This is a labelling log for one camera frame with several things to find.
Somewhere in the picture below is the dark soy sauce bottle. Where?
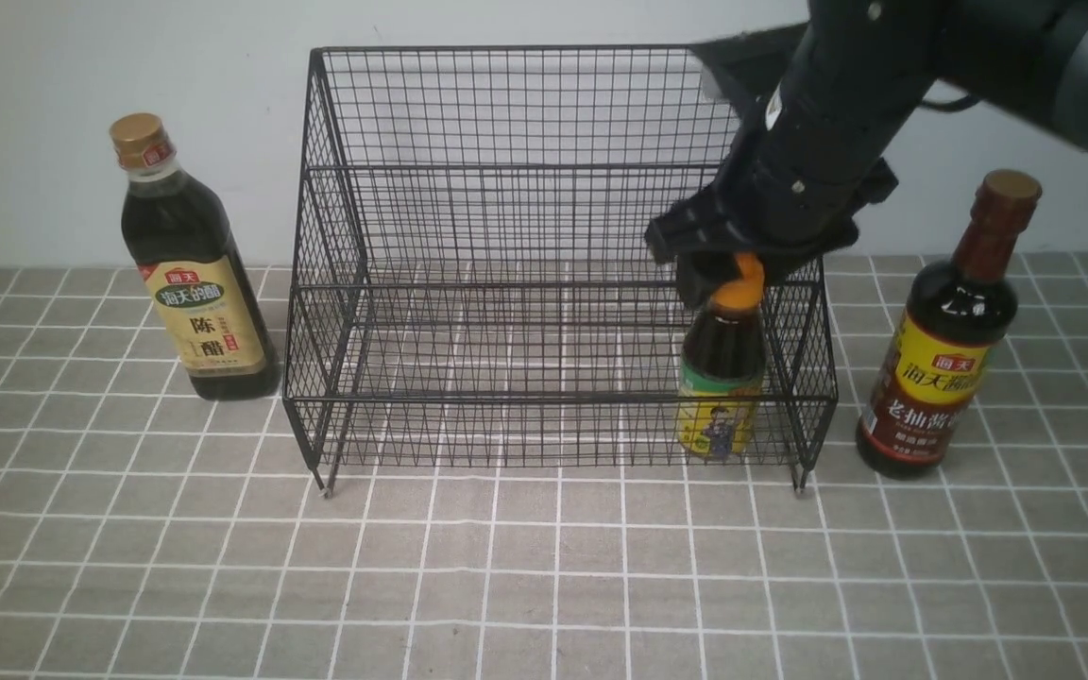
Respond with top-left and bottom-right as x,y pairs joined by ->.
856,169 -> 1044,481

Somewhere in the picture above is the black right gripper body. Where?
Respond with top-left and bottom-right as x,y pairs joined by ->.
644,85 -> 900,311

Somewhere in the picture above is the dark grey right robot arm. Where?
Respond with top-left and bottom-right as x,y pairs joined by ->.
644,1 -> 1088,309

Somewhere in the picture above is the small bottle orange cap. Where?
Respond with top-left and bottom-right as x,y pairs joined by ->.
676,251 -> 768,461

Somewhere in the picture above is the black wire mesh rack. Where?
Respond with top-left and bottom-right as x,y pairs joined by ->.
283,44 -> 839,494

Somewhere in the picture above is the vinegar bottle gold cap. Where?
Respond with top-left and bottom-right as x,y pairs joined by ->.
109,112 -> 280,401

